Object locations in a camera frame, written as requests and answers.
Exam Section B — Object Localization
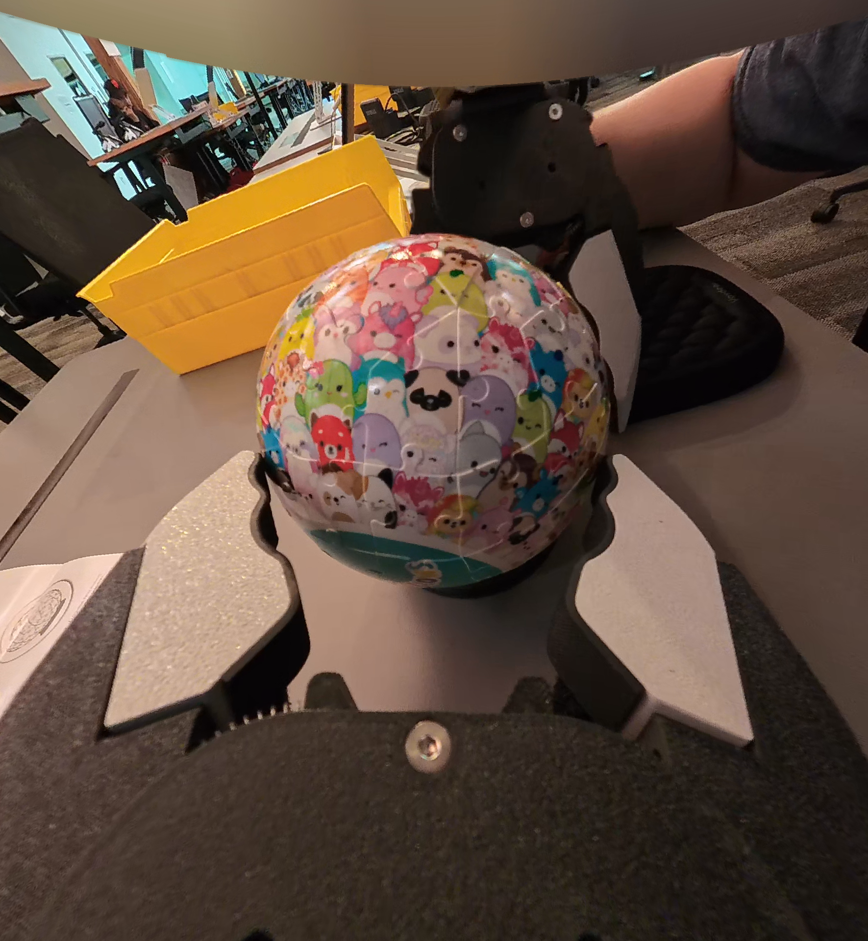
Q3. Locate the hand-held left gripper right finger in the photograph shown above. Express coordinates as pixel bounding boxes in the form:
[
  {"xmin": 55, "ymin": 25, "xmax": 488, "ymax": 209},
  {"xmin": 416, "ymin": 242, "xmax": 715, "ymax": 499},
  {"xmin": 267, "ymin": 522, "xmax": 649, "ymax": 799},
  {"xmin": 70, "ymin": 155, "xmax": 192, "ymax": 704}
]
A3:
[{"xmin": 547, "ymin": 453, "xmax": 756, "ymax": 748}]

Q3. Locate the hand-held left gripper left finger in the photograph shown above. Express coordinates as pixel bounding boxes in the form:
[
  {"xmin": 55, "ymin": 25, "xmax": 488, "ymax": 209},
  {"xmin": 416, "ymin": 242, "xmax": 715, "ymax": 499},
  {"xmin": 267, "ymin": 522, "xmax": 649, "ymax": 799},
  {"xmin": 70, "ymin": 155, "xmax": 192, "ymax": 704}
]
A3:
[{"xmin": 101, "ymin": 450, "xmax": 311, "ymax": 736}]

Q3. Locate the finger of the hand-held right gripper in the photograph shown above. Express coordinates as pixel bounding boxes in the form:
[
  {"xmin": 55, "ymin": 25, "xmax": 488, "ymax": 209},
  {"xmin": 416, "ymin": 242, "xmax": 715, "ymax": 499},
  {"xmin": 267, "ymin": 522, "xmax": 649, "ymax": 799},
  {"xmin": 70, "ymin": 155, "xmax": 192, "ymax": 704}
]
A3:
[{"xmin": 566, "ymin": 231, "xmax": 642, "ymax": 431}]

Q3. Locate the colourful cartoon puzzle ball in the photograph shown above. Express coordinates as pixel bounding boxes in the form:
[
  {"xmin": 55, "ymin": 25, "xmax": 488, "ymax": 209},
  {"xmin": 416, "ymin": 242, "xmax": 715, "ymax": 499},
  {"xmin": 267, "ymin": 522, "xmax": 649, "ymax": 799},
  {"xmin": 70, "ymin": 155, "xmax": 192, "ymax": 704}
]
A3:
[{"xmin": 256, "ymin": 234, "xmax": 615, "ymax": 589}]

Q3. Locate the person's right forearm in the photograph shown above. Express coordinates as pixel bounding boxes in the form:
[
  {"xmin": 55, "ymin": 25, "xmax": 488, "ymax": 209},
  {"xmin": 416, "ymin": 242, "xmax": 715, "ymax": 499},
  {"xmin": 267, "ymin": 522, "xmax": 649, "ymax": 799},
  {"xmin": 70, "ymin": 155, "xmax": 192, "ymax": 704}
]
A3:
[{"xmin": 590, "ymin": 51, "xmax": 810, "ymax": 230}]

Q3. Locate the black round ball stand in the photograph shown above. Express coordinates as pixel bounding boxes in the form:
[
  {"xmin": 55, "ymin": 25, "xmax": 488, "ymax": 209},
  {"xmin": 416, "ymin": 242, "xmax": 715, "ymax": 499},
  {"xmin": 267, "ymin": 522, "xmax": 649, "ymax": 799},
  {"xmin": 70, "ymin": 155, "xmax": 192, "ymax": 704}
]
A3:
[{"xmin": 434, "ymin": 547, "xmax": 552, "ymax": 598}]

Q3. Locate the black quilted wrist rest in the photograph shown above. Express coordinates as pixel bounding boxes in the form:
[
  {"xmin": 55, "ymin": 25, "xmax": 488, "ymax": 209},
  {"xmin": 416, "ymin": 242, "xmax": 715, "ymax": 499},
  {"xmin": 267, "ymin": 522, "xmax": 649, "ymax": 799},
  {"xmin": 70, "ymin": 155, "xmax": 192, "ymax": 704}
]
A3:
[{"xmin": 628, "ymin": 265, "xmax": 784, "ymax": 423}]

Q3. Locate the white instruction leaflet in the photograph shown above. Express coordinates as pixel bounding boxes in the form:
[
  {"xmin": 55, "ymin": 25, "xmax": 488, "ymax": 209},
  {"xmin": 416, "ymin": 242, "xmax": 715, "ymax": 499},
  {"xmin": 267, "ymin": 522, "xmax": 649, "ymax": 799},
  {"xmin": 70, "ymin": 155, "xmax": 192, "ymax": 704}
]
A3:
[{"xmin": 0, "ymin": 553, "xmax": 124, "ymax": 780}]

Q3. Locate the black chair caster base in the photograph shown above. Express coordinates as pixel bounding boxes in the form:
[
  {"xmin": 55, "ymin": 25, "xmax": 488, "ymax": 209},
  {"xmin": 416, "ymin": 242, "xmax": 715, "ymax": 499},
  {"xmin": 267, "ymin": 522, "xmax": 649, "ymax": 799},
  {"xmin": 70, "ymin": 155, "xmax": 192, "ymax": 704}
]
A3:
[{"xmin": 811, "ymin": 168, "xmax": 868, "ymax": 223}]

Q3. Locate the yellow plastic bin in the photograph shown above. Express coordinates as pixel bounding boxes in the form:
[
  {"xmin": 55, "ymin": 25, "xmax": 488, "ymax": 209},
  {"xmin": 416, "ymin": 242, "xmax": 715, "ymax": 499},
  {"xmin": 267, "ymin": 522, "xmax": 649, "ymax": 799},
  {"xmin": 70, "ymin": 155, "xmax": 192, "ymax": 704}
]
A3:
[{"xmin": 79, "ymin": 136, "xmax": 413, "ymax": 376}]

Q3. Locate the person's dark blue shirt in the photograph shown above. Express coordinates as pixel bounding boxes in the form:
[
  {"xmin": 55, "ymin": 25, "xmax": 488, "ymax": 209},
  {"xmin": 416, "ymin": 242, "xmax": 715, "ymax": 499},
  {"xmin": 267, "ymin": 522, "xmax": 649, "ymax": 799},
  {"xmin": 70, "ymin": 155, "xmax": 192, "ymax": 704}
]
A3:
[{"xmin": 734, "ymin": 7, "xmax": 868, "ymax": 173}]

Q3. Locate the black chair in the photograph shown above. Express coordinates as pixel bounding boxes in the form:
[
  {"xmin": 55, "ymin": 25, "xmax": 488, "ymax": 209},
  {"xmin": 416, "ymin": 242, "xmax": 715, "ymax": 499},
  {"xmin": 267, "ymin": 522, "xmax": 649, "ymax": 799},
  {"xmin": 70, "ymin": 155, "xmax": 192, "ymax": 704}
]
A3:
[{"xmin": 0, "ymin": 118, "xmax": 155, "ymax": 413}]

